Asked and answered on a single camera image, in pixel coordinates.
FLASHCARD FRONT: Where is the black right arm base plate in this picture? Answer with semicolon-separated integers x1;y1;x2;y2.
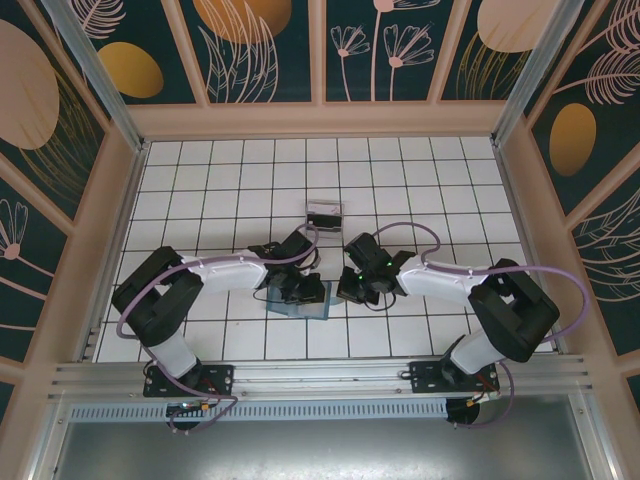
408;360;501;394

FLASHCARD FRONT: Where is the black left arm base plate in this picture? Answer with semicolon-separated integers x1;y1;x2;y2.
143;364;236;399

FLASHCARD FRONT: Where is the small dark box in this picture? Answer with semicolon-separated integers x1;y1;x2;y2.
304;199;348;240

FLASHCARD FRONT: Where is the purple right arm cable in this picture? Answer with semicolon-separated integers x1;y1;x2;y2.
369;223;587;431

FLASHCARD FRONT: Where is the slotted grey cable duct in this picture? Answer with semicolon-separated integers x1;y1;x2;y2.
67;399;449;422

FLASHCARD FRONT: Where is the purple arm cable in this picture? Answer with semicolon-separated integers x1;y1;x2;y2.
115;222;321;435
369;223;587;431

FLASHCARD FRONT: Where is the aluminium mounting rail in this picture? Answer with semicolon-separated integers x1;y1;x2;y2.
47;354;596;401

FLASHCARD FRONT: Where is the aluminium frame post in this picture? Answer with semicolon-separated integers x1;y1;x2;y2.
39;0;151;154
489;0;576;146

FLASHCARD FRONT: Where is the grey metal sheet panel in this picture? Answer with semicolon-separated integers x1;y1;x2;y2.
29;394;616;480

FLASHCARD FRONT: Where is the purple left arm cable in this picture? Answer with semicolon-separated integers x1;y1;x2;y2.
115;222;321;435

